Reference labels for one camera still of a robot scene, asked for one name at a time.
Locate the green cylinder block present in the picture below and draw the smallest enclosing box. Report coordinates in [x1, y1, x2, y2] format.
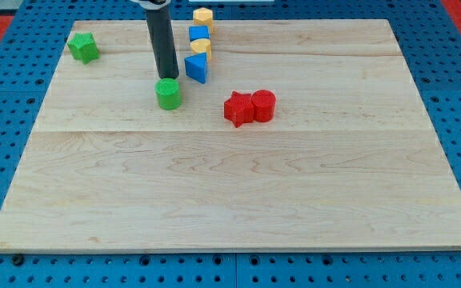
[154, 78, 182, 110]

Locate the red star block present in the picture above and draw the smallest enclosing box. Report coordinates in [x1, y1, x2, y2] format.
[223, 91, 254, 128]

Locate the blue triangle block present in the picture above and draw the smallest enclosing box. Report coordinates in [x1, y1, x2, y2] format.
[184, 53, 208, 84]

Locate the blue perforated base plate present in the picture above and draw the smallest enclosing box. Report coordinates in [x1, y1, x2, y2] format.
[0, 0, 461, 287]

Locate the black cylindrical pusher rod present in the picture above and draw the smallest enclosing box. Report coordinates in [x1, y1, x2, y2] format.
[142, 1, 179, 79]

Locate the wooden board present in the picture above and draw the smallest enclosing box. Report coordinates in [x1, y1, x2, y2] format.
[0, 19, 461, 254]

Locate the green star block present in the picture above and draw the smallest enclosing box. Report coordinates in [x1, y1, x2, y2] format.
[67, 33, 99, 64]

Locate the yellow cylinder block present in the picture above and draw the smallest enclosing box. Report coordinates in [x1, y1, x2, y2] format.
[190, 38, 212, 61]

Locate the blue cube block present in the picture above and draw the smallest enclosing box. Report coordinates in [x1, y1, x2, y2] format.
[188, 26, 210, 42]

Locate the red cylinder block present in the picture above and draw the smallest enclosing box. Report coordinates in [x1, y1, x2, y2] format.
[251, 90, 276, 122]

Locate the yellow hexagon block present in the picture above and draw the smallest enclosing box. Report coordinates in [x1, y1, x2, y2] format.
[193, 7, 214, 34]

